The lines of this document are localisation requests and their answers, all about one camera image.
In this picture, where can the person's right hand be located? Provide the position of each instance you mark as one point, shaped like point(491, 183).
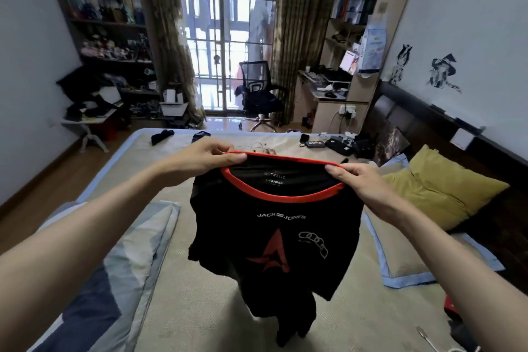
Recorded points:
point(369, 191)

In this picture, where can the person's left hand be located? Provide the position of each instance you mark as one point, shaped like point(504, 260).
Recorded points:
point(194, 162)

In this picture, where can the person's right thumb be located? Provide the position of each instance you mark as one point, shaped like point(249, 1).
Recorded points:
point(336, 171)

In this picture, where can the person's left thumb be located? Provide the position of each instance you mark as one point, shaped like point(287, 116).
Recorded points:
point(234, 158)

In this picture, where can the black t-shirt with red collar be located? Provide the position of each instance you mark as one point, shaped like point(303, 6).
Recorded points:
point(268, 240)

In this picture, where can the person's left forearm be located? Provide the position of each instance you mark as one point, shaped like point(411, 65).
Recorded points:
point(82, 248)

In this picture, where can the person's right forearm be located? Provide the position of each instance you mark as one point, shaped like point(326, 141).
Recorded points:
point(466, 277)

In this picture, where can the black pouch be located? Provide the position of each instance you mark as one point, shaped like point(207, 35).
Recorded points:
point(339, 145)

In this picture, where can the black handheld device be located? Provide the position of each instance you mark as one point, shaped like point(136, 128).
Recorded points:
point(315, 144)

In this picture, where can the black bag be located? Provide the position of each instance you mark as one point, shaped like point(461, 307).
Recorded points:
point(364, 147)

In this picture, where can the light wooden desk with shelves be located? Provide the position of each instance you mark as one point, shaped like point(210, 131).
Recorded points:
point(330, 114)

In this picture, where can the dark printed cushion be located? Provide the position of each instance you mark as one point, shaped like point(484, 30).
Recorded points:
point(390, 145)

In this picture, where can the black mesh office chair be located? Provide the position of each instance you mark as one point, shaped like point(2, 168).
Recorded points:
point(258, 96)

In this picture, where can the black sock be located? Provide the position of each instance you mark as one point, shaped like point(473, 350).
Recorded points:
point(161, 136)

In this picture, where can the white storage box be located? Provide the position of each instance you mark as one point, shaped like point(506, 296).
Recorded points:
point(173, 108)

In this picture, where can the beige pillow with blue border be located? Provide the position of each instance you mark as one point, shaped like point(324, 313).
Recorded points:
point(396, 257)

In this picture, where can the yellow pillow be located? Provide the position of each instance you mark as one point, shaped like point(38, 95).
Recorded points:
point(445, 191)

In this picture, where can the blue white hanging bag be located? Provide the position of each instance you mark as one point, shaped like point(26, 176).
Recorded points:
point(372, 50)

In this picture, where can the white paper sheet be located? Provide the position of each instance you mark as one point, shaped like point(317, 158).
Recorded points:
point(461, 139)

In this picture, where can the black flat device on headboard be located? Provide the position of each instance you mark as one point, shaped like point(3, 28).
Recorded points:
point(468, 125)

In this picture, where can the brown patterned curtain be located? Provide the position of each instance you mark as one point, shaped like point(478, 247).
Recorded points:
point(301, 26)
point(165, 34)

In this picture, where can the glass balcony door with bars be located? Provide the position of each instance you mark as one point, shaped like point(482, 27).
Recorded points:
point(229, 13)

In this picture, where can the white side table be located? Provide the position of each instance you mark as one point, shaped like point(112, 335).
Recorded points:
point(88, 133)

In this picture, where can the beige woven bed mat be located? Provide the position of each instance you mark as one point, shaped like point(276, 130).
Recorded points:
point(198, 306)

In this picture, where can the blue grey patterned quilt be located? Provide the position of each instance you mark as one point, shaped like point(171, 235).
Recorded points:
point(123, 265)

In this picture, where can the pile of black clothes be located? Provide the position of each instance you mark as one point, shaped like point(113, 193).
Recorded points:
point(80, 83)

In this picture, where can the dark wooden headboard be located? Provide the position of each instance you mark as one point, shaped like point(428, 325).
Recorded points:
point(507, 215)

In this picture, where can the red and black item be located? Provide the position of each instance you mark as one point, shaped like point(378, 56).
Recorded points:
point(456, 314)

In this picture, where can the silver metal tool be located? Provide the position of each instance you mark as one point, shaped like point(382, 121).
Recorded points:
point(425, 337)

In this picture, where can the dark bookshelf with figurines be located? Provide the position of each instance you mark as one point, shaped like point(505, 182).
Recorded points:
point(107, 13)

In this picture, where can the white wall power socket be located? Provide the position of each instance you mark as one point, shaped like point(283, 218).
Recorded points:
point(347, 110)

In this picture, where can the black figure wall sticker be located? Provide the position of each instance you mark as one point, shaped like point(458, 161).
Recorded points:
point(401, 63)

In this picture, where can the black witch wall sticker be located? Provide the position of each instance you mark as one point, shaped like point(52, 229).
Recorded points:
point(442, 71)

